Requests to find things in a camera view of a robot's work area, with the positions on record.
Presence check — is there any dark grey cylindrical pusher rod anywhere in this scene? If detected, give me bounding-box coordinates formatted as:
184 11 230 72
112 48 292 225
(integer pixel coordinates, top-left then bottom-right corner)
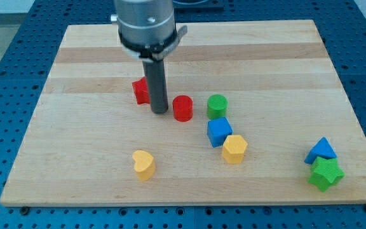
142 60 168 114

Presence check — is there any blue perforated table plate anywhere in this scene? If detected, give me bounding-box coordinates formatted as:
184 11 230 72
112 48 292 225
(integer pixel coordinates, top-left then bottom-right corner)
0 0 366 228

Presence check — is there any red star block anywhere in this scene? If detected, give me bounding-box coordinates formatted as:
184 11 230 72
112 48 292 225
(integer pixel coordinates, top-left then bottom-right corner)
132 76 150 104

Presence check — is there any yellow hexagon block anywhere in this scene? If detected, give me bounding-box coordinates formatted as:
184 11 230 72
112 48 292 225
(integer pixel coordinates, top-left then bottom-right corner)
222 135 248 164

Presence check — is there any red cylinder block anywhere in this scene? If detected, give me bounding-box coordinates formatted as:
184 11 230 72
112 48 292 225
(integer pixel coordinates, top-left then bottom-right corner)
172 95 193 122

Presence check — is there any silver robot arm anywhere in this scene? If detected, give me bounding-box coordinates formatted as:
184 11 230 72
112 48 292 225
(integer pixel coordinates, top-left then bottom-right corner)
111 0 187 114

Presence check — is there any green cylinder block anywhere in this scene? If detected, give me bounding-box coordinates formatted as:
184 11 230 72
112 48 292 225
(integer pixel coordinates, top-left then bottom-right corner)
207 94 228 120

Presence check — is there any wooden board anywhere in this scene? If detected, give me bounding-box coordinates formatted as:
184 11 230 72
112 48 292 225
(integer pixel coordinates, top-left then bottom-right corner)
0 20 366 207

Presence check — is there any green star block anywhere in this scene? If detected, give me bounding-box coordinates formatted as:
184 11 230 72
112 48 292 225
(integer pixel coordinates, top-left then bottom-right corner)
308 156 345 192

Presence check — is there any blue cube block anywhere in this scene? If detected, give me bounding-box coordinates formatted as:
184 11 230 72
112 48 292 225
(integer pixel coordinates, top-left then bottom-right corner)
207 117 233 148

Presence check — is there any blue triangle block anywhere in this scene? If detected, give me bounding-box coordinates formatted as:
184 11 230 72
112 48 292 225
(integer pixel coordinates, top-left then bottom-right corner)
304 137 337 164

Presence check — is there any yellow heart block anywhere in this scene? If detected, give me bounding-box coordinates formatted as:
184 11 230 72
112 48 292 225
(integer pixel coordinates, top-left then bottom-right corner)
132 150 156 181

